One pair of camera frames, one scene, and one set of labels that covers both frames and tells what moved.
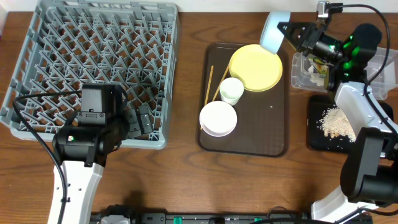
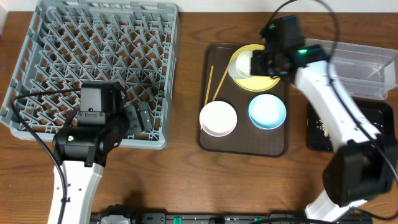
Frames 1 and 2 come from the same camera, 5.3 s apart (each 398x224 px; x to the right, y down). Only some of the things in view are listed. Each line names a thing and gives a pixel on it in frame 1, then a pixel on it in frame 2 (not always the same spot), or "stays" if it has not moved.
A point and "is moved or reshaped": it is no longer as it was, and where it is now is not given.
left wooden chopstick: x=208 y=88 stays
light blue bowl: x=271 y=36 is moved or reshaped
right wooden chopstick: x=217 y=89 stays
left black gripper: x=134 y=121 stays
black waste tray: x=318 y=141 stays
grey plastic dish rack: x=69 y=43 stays
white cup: x=231 y=89 to x=240 y=66
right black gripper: x=302 y=27 to x=258 y=68
